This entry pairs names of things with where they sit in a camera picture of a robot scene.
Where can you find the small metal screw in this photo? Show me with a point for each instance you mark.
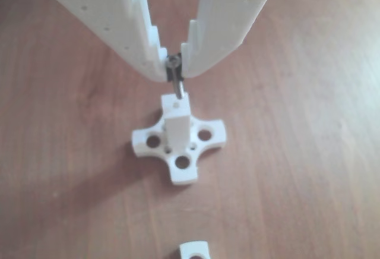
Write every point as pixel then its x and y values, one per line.
pixel 178 89

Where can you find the white cross-base post stand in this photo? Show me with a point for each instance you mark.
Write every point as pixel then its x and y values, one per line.
pixel 178 128
pixel 194 251

